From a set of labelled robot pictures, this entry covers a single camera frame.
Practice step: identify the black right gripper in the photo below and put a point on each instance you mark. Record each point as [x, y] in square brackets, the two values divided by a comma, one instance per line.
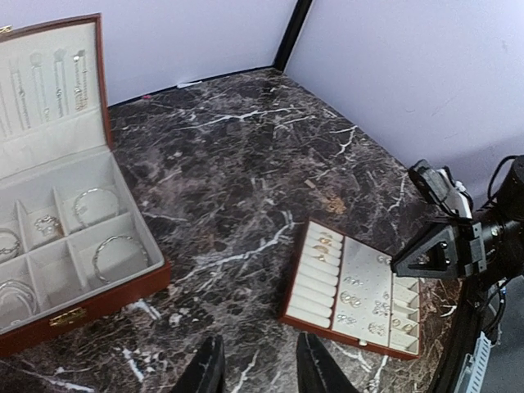
[443, 249]

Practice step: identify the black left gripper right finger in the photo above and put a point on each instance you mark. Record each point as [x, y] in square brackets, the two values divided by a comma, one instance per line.
[317, 371]

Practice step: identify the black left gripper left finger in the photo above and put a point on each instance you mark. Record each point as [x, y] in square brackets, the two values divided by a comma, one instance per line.
[205, 373]

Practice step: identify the brown jewelry display tray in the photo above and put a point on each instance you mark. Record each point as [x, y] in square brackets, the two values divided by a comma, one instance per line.
[344, 290]

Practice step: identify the red wooden jewelry box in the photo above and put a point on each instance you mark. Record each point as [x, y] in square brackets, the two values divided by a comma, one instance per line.
[56, 143]

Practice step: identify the twisted silver bangle in box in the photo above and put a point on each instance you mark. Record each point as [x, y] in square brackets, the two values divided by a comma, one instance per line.
[118, 257]

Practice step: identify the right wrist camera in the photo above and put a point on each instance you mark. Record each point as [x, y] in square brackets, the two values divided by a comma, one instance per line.
[438, 187]

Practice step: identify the white slotted cable duct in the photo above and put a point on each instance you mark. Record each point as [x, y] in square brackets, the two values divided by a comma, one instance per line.
[471, 377]

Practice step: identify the black right frame post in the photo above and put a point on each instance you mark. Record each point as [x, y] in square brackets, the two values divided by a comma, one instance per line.
[291, 34]

